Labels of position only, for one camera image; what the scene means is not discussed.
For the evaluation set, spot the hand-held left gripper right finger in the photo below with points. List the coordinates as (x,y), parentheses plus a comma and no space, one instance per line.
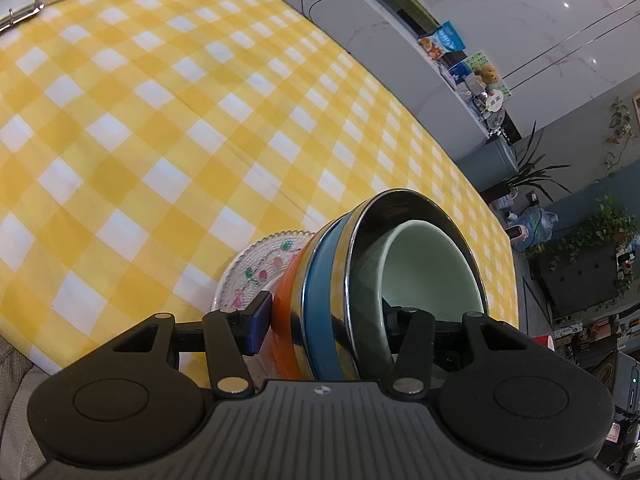
(405,325)

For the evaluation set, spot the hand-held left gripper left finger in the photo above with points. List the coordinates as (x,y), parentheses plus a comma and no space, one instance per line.
(255,325)

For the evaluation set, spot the orange steel-lined bowl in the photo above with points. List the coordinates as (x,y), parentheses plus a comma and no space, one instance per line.
(287,320)

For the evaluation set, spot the clear glass printed plate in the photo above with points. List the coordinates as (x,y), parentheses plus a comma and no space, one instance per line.
(255,265)

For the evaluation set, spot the pale green ceramic cup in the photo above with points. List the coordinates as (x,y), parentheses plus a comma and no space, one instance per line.
(430,270)

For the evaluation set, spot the blue steel-lined bowl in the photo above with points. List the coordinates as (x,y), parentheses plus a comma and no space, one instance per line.
(325,310)

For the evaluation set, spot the red container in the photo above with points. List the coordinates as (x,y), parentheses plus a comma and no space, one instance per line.
(544,342)

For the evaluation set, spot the blue plastic bag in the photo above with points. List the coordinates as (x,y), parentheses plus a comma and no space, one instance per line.
(537,225)

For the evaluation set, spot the grey waste bin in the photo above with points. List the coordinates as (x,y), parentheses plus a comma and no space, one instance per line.
(487,165)

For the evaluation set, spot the dark cabinet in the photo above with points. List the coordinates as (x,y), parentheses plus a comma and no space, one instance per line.
(585,285)

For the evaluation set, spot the green potted plant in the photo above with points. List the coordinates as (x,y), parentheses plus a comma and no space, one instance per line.
(532,170)

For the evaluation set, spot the yellow checkered tablecloth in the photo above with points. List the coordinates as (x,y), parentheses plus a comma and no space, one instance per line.
(150,135)

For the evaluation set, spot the trailing ivy plant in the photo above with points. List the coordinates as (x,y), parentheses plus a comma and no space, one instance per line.
(600,227)

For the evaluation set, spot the brown teddy bear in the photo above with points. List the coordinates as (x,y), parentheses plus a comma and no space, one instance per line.
(487,74)

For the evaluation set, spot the green printed card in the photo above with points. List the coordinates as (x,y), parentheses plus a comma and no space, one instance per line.
(487,67)

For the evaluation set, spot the white marble media counter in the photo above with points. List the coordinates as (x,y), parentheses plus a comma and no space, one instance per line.
(380,50)

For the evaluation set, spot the blue snack bag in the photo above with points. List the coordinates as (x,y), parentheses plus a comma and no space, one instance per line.
(445,42)

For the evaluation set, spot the hanging ivy plant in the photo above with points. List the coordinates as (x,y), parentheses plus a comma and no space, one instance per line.
(620,130)

